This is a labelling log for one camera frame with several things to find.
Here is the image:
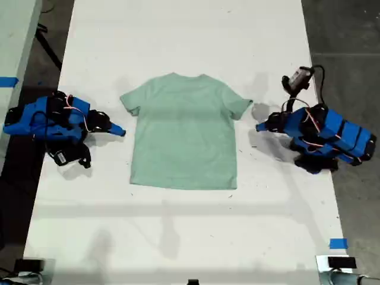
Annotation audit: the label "pale green T-shirt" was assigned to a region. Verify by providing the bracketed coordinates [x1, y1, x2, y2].
[119, 72, 254, 191]

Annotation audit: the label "black stand leg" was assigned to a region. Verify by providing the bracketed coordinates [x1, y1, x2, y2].
[34, 25, 63, 71]

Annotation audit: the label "long blue tape strip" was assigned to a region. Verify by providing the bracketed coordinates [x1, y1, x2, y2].
[0, 76, 19, 88]

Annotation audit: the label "pale side table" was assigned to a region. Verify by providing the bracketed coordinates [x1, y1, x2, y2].
[0, 0, 43, 176]

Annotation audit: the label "white metal plate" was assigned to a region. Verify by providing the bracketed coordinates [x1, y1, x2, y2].
[315, 254, 354, 274]
[22, 257, 56, 285]

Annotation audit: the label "small black box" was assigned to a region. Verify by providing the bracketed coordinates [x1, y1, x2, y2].
[13, 258, 45, 273]
[327, 256, 357, 270]

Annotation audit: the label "grey pipe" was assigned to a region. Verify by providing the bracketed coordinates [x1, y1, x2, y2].
[0, 273, 44, 285]
[319, 270, 380, 285]

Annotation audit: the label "camera black stalk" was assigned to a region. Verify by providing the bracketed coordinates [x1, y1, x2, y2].
[69, 144, 92, 169]
[281, 75, 299, 110]

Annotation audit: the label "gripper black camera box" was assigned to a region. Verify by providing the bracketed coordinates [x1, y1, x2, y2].
[289, 66, 313, 90]
[54, 150, 72, 167]

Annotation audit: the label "camera black cable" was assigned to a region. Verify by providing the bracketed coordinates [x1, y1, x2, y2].
[310, 64, 326, 106]
[29, 110, 60, 158]

